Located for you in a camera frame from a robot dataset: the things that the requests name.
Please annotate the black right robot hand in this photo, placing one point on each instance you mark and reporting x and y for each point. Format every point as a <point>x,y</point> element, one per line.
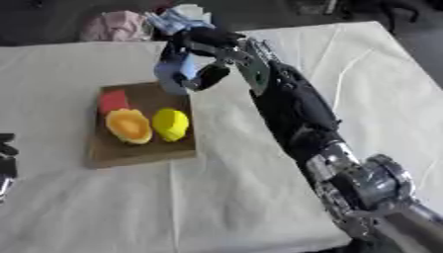
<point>206,37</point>

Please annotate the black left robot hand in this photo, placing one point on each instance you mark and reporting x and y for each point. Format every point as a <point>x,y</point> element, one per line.
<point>7,158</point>

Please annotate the light blue block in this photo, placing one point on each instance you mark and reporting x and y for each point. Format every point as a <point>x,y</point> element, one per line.
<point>172,75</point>

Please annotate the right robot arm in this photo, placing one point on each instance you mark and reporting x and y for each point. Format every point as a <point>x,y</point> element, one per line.
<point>300,115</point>

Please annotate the brown cardboard box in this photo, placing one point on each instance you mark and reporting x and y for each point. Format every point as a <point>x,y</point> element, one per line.
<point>141,150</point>

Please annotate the blue and white cloth bundle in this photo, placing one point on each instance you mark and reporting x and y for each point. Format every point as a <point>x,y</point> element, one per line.
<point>180,18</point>

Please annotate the pink cloth bundle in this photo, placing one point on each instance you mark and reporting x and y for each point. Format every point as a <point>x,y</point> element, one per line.
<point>114,26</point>

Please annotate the yellow toy lemon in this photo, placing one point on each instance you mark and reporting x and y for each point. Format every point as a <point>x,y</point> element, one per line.
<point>170,124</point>

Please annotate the red block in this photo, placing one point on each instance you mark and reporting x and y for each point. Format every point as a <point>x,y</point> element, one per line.
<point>113,101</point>

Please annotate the orange toy fruit half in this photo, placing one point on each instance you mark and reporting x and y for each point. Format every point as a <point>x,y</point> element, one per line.
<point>129,126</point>

